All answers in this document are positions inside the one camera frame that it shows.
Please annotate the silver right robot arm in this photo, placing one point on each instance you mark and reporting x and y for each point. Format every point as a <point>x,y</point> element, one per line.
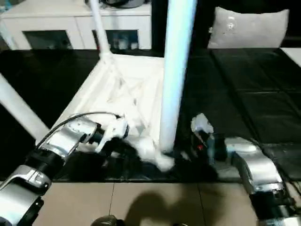
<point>256,164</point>

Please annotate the white plastic table top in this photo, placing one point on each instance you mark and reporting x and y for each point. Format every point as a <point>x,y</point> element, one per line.
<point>105,82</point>

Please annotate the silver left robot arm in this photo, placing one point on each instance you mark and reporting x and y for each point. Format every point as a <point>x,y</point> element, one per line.
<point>58,139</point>

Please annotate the white flat board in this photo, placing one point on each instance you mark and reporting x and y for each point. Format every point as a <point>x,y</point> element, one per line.
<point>291,55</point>

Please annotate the dark round device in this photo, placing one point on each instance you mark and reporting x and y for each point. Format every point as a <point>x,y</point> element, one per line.
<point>124,2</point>

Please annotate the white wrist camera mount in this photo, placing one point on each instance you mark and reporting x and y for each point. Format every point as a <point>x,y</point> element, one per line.
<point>115,131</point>
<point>202,124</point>

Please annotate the white glass-door cabinet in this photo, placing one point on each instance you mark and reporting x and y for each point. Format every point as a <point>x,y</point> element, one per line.
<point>47,21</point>

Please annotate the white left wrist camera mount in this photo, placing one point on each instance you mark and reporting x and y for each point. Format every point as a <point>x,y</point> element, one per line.
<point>115,131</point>

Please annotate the black work mat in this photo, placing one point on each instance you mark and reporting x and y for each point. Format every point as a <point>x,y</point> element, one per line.
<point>247,82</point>

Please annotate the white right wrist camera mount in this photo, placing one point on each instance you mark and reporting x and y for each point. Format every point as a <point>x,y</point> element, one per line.
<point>202,124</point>

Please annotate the black box with gold label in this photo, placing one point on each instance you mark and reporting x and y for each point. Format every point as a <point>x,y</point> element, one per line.
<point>157,23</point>

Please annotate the dark robot left foot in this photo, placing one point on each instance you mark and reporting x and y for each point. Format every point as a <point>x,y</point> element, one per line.
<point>107,221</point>

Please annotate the grey cushion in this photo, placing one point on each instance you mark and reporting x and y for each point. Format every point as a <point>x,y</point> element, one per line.
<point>247,28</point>

